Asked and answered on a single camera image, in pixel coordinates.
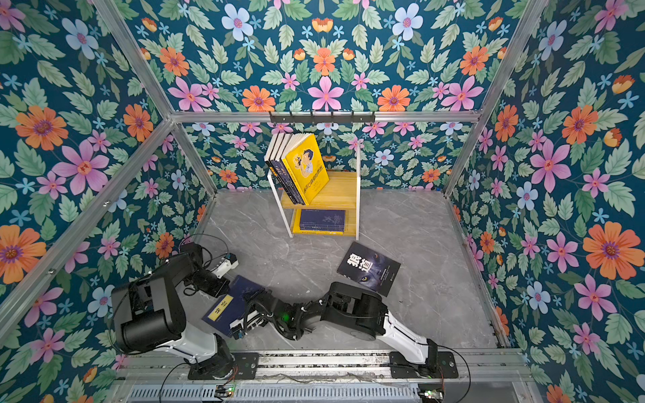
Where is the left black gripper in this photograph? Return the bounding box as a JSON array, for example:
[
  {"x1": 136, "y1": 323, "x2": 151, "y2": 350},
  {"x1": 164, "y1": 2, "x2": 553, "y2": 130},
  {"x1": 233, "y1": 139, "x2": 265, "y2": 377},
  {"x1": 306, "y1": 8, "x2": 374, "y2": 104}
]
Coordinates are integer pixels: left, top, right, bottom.
[{"x1": 185, "y1": 272, "x2": 235, "y2": 300}]

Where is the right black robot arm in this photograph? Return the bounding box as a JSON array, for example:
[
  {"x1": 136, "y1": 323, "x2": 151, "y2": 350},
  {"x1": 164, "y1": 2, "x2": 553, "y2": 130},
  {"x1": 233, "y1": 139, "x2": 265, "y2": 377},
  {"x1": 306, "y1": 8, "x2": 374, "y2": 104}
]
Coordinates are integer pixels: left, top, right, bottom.
[{"x1": 231, "y1": 282, "x2": 438, "y2": 372}]

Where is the purple old man book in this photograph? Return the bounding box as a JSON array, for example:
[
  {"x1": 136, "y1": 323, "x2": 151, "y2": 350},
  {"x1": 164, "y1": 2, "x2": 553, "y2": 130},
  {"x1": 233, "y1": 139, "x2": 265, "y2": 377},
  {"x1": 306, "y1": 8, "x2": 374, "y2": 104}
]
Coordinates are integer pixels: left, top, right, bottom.
[
  {"x1": 274, "y1": 134, "x2": 305, "y2": 205},
  {"x1": 268, "y1": 134, "x2": 302, "y2": 205}
]

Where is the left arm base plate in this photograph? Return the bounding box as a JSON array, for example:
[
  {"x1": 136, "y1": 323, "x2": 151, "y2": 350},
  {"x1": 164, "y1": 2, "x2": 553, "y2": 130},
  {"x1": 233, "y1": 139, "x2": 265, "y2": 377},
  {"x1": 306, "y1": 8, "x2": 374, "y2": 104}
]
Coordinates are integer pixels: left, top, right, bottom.
[{"x1": 188, "y1": 353, "x2": 260, "y2": 380}]

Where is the black book gold title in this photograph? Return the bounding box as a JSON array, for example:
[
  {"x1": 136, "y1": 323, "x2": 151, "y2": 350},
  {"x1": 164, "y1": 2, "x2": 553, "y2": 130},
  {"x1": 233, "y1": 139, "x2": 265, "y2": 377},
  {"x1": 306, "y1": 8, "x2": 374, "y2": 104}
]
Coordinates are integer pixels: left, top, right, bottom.
[{"x1": 264, "y1": 134, "x2": 296, "y2": 203}]

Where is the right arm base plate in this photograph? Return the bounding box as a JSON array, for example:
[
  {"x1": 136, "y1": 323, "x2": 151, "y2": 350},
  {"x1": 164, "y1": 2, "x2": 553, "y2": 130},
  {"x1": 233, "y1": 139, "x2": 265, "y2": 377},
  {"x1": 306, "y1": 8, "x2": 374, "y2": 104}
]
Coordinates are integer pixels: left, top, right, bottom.
[{"x1": 389, "y1": 351, "x2": 460, "y2": 380}]

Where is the dark wolf cover book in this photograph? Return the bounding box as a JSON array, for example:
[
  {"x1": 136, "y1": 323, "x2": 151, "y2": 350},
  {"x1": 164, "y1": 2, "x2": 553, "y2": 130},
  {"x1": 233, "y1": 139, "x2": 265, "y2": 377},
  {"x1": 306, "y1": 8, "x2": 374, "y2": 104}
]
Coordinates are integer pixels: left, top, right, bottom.
[{"x1": 337, "y1": 241, "x2": 401, "y2": 297}]

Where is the black wall hook rail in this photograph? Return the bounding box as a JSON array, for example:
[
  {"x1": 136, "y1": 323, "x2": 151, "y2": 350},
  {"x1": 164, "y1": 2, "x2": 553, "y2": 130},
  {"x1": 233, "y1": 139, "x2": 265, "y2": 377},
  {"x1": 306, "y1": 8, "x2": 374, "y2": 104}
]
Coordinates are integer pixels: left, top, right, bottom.
[{"x1": 269, "y1": 112, "x2": 376, "y2": 124}]

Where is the white wooden book shelf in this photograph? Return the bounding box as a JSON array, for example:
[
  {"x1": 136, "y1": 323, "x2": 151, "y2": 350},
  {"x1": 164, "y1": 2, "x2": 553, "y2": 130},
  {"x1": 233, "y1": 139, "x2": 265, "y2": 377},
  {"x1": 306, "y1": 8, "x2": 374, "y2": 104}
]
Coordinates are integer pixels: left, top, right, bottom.
[{"x1": 267, "y1": 147, "x2": 362, "y2": 241}]

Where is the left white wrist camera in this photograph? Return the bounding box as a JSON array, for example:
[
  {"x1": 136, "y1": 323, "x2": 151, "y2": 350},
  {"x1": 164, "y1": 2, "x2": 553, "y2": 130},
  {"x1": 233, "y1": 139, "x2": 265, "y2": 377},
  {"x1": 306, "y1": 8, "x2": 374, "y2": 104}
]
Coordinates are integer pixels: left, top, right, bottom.
[{"x1": 211, "y1": 253, "x2": 239, "y2": 279}]

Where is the aluminium front rail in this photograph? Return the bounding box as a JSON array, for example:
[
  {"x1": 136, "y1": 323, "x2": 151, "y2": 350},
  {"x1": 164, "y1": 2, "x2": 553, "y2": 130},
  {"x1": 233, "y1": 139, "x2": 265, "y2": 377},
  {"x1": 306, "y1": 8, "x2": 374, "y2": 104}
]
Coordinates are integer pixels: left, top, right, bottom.
[{"x1": 107, "y1": 347, "x2": 543, "y2": 402}]

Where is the navy book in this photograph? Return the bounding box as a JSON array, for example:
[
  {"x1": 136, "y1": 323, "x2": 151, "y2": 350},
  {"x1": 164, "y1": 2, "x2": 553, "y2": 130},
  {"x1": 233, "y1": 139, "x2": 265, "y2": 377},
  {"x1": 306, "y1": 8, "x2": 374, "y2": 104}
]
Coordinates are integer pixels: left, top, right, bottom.
[
  {"x1": 202, "y1": 275, "x2": 265, "y2": 340},
  {"x1": 298, "y1": 209, "x2": 345, "y2": 233}
]

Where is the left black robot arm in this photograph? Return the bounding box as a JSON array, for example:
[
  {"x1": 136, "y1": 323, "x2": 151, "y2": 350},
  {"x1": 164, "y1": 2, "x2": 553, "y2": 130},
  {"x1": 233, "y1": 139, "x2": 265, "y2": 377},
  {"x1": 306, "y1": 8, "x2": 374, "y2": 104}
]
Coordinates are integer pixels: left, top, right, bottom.
[{"x1": 111, "y1": 243, "x2": 234, "y2": 379}]

